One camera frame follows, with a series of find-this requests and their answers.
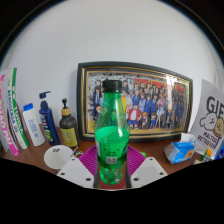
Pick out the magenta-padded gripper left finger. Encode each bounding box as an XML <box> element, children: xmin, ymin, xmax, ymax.
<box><xmin>57</xmin><ymin>145</ymin><xmax>102</xmax><ymax>190</ymax></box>

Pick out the blue detergent bottle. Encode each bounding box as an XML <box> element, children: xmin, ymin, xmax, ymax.
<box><xmin>214</xmin><ymin>139</ymin><xmax>224</xmax><ymax>162</ymax></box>

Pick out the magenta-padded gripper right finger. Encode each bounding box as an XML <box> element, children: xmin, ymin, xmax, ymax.
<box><xmin>124</xmin><ymin>145</ymin><xmax>169</xmax><ymax>190</ymax></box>

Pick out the green plastic drink bottle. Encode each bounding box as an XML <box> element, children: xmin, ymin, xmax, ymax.
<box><xmin>93</xmin><ymin>79</ymin><xmax>132</xmax><ymax>186</ymax></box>

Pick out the white lotion bottle blue cap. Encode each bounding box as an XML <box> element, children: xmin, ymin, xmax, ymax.
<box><xmin>22</xmin><ymin>102</ymin><xmax>46</xmax><ymax>148</ymax></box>

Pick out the framed group picture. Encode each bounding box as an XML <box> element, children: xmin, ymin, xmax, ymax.
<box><xmin>76</xmin><ymin>61</ymin><xmax>194</xmax><ymax>143</ymax></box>

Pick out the brown pump bottle yellow label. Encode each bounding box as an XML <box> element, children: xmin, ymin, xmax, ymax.
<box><xmin>59</xmin><ymin>97</ymin><xmax>80</xmax><ymax>149</ymax></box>

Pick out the patterned ceramic mug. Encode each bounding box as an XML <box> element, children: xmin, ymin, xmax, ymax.
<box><xmin>43</xmin><ymin>144</ymin><xmax>84</xmax><ymax>170</ymax></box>

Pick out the blue tissue pack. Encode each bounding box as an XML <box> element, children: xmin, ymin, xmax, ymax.
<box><xmin>163</xmin><ymin>132</ymin><xmax>198</xmax><ymax>165</ymax></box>

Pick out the white paper gift bag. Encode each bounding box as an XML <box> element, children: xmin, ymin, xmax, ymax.
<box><xmin>189</xmin><ymin>78</ymin><xmax>224</xmax><ymax>156</ymax></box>

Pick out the dark blue pump bottle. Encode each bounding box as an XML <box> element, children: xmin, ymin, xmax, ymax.
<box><xmin>38</xmin><ymin>90</ymin><xmax>62</xmax><ymax>147</ymax></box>

